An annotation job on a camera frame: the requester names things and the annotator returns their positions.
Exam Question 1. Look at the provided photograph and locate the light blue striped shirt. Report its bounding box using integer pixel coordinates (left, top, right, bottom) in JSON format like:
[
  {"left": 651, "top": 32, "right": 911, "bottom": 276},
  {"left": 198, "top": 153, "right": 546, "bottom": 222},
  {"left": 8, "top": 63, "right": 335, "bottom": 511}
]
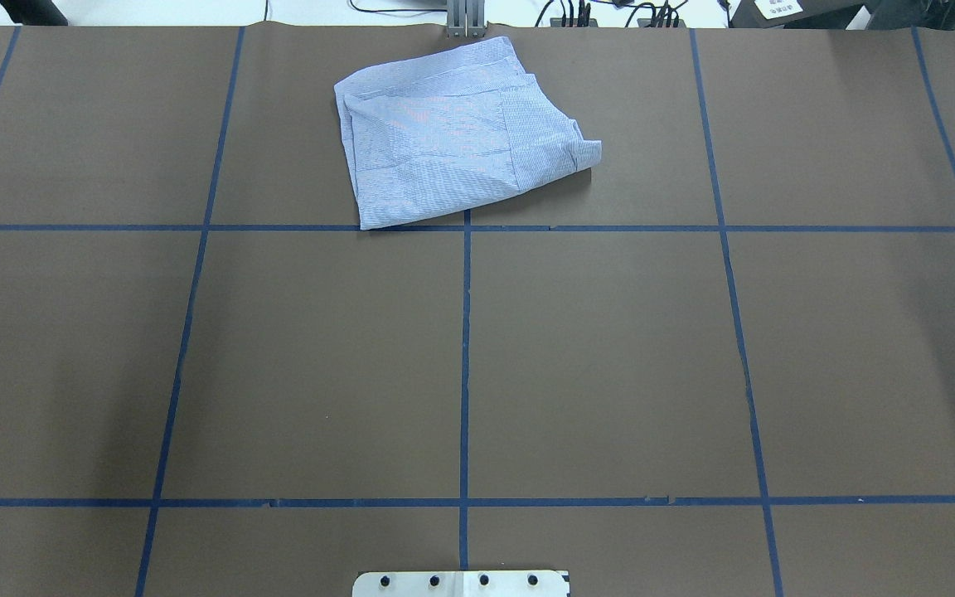
[{"left": 334, "top": 36, "right": 603, "bottom": 231}]

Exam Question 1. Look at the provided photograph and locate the aluminium frame post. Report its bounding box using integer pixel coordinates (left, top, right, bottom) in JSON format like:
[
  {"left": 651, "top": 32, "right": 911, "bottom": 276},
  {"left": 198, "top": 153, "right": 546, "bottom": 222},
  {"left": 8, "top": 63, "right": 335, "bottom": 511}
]
[{"left": 446, "top": 0, "right": 487, "bottom": 39}]

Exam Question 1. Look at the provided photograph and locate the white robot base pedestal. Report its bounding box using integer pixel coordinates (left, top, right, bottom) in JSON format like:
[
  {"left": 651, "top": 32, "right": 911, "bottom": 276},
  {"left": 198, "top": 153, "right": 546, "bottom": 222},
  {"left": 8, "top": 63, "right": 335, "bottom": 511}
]
[{"left": 351, "top": 570, "right": 571, "bottom": 596}]

